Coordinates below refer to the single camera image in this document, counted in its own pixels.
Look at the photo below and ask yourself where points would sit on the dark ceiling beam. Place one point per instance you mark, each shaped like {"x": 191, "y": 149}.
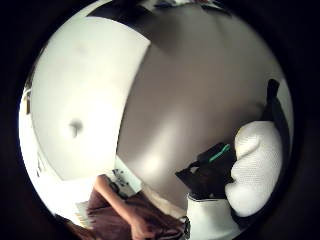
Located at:
{"x": 123, "y": 15}

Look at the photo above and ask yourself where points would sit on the pale panel with dark marks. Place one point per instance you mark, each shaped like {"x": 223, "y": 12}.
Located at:
{"x": 124, "y": 178}

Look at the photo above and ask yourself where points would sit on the white textured soft object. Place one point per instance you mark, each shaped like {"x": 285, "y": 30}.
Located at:
{"x": 256, "y": 166}

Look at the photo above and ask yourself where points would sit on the person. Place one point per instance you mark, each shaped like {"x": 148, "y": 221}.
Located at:
{"x": 106, "y": 220}

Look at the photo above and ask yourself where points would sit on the round ceiling fixture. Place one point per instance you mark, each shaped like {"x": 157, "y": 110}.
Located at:
{"x": 75, "y": 127}

